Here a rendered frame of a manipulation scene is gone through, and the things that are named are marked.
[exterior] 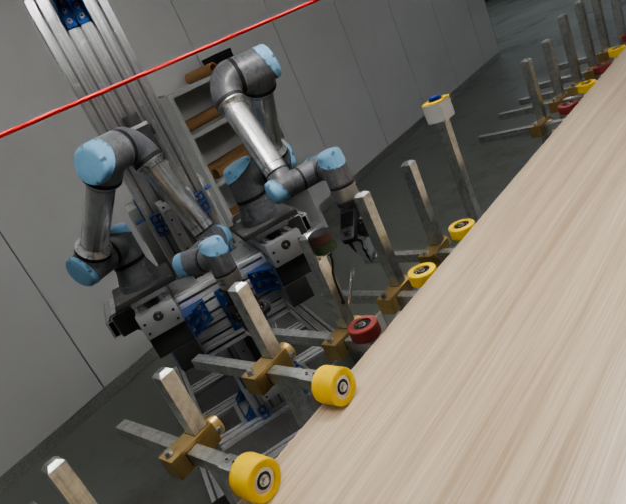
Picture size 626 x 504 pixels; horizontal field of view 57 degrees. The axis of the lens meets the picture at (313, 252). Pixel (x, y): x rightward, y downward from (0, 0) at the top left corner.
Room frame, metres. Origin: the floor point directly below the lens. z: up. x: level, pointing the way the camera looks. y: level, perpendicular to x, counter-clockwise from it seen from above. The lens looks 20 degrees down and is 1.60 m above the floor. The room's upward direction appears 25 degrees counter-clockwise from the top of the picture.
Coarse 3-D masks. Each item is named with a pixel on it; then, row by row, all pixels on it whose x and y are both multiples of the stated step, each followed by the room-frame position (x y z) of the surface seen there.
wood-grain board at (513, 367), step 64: (576, 128) 1.95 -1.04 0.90; (512, 192) 1.66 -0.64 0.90; (576, 192) 1.47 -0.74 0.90; (448, 256) 1.44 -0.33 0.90; (512, 256) 1.29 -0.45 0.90; (576, 256) 1.16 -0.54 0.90; (448, 320) 1.14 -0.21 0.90; (512, 320) 1.04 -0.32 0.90; (576, 320) 0.95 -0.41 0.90; (384, 384) 1.02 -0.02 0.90; (448, 384) 0.93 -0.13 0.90; (512, 384) 0.86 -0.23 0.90; (576, 384) 0.79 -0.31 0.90; (320, 448) 0.92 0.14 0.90; (384, 448) 0.85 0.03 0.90; (448, 448) 0.78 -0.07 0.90; (512, 448) 0.72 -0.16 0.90; (576, 448) 0.67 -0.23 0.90
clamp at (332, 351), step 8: (336, 328) 1.39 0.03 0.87; (344, 328) 1.37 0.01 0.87; (336, 336) 1.35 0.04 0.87; (344, 336) 1.34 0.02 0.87; (328, 344) 1.33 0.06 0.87; (336, 344) 1.32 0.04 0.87; (344, 344) 1.33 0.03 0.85; (328, 352) 1.34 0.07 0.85; (336, 352) 1.31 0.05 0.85; (344, 352) 1.32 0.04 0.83
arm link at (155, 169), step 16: (128, 128) 1.80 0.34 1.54; (144, 144) 1.79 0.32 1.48; (144, 160) 1.78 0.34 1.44; (160, 160) 1.81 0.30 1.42; (160, 176) 1.78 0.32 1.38; (176, 176) 1.82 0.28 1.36; (160, 192) 1.79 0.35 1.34; (176, 192) 1.78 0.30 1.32; (176, 208) 1.77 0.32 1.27; (192, 208) 1.77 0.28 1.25; (192, 224) 1.76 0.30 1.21; (208, 224) 1.76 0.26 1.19; (224, 240) 1.77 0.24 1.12
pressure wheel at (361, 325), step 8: (360, 320) 1.31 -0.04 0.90; (368, 320) 1.29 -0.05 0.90; (376, 320) 1.27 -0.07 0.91; (352, 328) 1.29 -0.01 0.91; (360, 328) 1.27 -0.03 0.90; (368, 328) 1.25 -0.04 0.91; (376, 328) 1.26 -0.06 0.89; (352, 336) 1.27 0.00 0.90; (360, 336) 1.25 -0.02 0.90; (368, 336) 1.25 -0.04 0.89; (376, 336) 1.25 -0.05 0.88
